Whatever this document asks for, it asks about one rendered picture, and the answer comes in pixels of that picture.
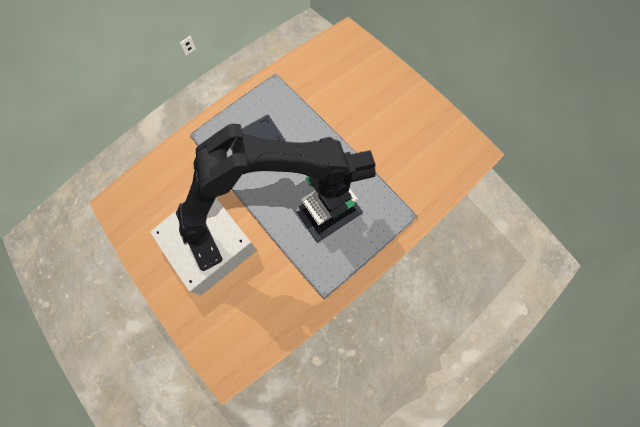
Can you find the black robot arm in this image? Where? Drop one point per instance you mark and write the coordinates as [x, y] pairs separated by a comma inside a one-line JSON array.
[[323, 159]]

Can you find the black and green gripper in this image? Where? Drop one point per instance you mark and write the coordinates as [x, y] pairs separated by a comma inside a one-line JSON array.
[[335, 205]]

